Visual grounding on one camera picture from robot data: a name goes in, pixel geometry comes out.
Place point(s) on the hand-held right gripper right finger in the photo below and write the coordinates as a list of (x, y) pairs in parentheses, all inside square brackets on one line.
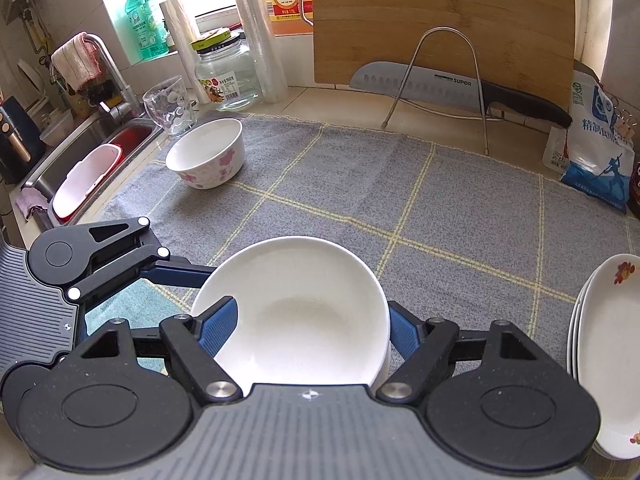
[(404, 335)]

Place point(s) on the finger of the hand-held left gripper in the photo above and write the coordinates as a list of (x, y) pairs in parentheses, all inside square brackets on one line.
[(175, 275)]

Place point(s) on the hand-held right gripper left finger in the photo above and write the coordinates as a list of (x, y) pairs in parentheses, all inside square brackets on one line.
[(220, 330)]

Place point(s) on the plain white bowl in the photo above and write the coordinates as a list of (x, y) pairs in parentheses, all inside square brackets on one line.
[(305, 305)]

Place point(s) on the white plate fruit print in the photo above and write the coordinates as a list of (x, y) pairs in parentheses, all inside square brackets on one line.
[(570, 360), (615, 340), (578, 360)]

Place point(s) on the teal cloth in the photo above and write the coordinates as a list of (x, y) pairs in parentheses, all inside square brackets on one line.
[(127, 305)]

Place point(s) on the pink rag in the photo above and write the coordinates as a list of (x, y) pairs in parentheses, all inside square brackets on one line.
[(32, 202)]

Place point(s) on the white bowl pink flowers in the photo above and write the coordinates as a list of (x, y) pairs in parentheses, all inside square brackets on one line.
[(205, 155)]

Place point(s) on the red basin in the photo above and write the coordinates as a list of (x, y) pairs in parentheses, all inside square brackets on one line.
[(132, 140)]

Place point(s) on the grey checked mat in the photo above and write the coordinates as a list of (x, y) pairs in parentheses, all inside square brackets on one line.
[(350, 185)]

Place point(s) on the steel sink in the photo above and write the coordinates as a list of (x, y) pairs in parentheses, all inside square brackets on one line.
[(85, 140)]

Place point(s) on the clear drinking glass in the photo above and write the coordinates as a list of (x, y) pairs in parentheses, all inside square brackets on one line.
[(170, 105)]

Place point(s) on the black air fryer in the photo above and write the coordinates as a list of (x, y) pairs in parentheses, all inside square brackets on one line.
[(17, 140)]

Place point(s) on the clear plastic container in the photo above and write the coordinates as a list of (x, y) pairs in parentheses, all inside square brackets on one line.
[(56, 130)]

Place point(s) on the metal faucet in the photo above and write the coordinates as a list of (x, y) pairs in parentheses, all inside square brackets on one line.
[(120, 95)]

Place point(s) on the clear glass jar with lid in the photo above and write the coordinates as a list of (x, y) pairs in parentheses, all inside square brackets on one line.
[(227, 75)]

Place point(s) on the small white packet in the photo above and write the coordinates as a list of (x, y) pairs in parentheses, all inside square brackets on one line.
[(555, 152)]

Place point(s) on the pink towel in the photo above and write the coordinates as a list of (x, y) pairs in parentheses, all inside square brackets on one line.
[(75, 60)]

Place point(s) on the tall clear plastic roll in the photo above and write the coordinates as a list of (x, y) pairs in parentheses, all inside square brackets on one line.
[(260, 45)]

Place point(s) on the green dish soap bottle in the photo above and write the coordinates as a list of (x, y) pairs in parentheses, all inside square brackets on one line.
[(145, 25)]

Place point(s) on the white and blue salt bag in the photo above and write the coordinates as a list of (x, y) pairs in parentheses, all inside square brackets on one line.
[(597, 160)]

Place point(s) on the dark vinegar bottle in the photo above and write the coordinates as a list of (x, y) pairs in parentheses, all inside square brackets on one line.
[(636, 185)]

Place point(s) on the metal binder clips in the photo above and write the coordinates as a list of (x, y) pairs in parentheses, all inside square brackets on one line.
[(625, 122)]

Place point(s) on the wooden cutting board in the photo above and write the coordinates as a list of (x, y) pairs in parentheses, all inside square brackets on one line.
[(440, 10)]

